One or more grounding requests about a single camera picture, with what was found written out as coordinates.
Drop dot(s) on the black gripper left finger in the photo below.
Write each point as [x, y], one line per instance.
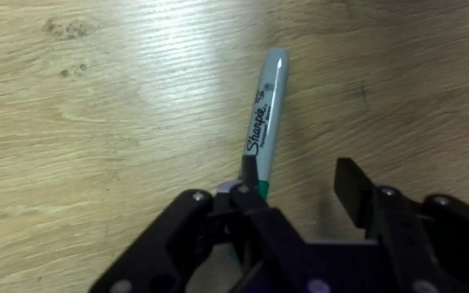
[168, 252]

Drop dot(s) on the green Sharpie marker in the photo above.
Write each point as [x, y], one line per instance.
[264, 121]

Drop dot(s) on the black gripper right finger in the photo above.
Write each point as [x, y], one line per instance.
[426, 243]

